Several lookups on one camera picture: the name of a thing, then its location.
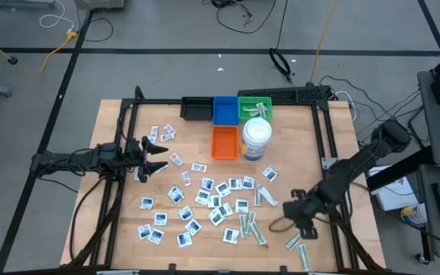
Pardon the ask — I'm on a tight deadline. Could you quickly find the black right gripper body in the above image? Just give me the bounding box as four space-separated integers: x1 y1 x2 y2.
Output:
282 188 322 241

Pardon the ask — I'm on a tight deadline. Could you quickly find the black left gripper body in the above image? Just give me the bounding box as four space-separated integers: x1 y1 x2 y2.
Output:
121 134 150 184

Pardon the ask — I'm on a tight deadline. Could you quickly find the plain white bandage packet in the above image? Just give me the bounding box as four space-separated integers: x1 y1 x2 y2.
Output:
260 186 279 208

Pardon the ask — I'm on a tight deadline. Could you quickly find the Lysol wipes canister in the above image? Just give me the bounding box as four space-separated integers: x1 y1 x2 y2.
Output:
240 116 273 162

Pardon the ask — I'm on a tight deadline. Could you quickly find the black plastic bin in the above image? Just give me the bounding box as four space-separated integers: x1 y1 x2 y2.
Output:
180 96 214 121

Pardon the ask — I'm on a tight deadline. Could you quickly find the orange plastic basket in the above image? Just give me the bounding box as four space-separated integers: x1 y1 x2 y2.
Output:
210 125 240 160

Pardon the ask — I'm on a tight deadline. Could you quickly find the blue plastic bin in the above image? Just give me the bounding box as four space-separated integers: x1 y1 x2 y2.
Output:
212 95 240 127

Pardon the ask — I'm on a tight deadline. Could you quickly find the white box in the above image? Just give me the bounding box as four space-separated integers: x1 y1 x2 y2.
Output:
367 166 420 212

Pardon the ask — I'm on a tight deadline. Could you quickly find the green plastic basket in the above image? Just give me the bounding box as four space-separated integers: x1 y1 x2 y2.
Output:
238 95 273 123

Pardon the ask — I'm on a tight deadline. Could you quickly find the yellow blue wipes bottle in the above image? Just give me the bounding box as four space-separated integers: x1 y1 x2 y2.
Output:
400 202 429 226

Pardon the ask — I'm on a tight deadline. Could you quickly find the black desk beam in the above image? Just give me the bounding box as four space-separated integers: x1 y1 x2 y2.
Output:
364 147 435 193

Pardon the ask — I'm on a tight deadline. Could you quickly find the black caster wheel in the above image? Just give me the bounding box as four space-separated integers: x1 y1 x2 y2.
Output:
414 251 431 266

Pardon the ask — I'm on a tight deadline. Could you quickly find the grey equipment box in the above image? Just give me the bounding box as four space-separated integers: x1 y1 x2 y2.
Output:
73 0 125 11

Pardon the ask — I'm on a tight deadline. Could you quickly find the grey metal bar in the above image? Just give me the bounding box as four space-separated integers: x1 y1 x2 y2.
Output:
0 0 57 9

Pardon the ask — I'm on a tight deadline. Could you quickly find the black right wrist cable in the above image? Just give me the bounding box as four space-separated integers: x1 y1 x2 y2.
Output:
268 215 301 235

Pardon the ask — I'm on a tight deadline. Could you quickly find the black arm base cable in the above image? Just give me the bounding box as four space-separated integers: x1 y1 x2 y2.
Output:
69 177 108 264

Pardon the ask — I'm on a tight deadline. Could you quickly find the white thin cable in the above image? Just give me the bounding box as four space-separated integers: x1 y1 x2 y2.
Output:
334 90 358 122

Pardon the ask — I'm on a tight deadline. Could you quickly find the black looped floor cable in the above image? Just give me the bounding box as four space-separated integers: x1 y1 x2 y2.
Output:
77 17 115 43

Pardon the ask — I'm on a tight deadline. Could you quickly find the yellow extension cable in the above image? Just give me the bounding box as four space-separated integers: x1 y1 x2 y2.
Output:
0 28 80 74

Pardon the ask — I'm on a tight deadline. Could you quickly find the black cable bundle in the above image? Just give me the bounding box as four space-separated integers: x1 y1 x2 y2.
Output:
318 74 424 148

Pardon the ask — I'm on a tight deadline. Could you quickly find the black coiled cable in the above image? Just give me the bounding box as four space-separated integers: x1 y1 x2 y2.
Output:
268 0 294 84

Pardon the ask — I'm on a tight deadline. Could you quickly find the black tangled floor cable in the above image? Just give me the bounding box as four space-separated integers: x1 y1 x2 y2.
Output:
202 0 278 35

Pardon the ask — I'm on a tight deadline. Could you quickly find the white floor cable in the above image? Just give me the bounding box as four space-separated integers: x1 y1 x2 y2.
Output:
38 0 76 32

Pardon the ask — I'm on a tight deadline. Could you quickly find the orange floor cable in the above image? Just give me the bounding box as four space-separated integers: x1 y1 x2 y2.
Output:
309 0 340 86

